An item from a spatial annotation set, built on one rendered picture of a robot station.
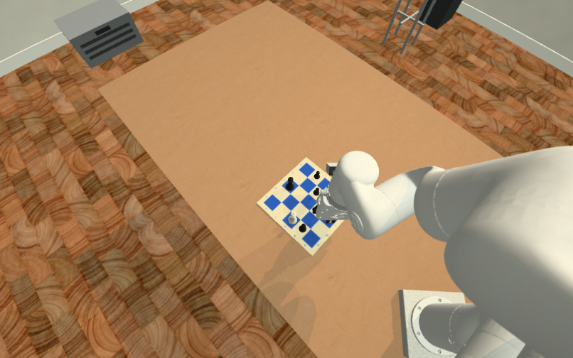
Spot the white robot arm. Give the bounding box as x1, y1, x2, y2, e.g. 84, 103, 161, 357
321, 146, 573, 358

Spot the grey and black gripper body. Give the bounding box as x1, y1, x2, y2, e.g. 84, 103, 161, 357
316, 194, 350, 220

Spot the blue and cream chessboard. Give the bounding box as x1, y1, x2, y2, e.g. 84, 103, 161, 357
257, 157, 344, 256

